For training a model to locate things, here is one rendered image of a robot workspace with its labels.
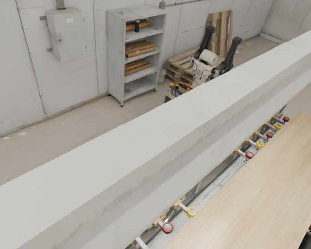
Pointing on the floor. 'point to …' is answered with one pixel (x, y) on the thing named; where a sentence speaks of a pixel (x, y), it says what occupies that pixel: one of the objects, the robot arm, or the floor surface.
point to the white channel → (133, 153)
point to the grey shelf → (148, 85)
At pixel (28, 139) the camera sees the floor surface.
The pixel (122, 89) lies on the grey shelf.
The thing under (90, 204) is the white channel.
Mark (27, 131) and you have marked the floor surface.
